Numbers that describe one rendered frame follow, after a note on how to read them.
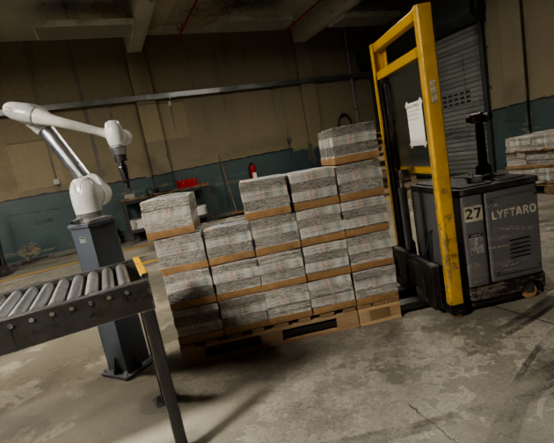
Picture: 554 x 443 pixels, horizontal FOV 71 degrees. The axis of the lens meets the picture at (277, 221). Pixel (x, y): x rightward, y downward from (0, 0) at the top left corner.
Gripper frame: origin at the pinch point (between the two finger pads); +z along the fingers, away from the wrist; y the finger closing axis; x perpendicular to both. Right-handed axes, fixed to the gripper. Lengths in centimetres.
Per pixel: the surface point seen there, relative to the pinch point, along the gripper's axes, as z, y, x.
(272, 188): 16, -19, -88
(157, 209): 15.7, -20.1, -19.0
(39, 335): 45, -112, 13
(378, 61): -57, 35, -187
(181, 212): 19.9, -19.7, -32.0
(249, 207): 25, -19, -72
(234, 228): 36, -19, -61
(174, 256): 45, -19, -22
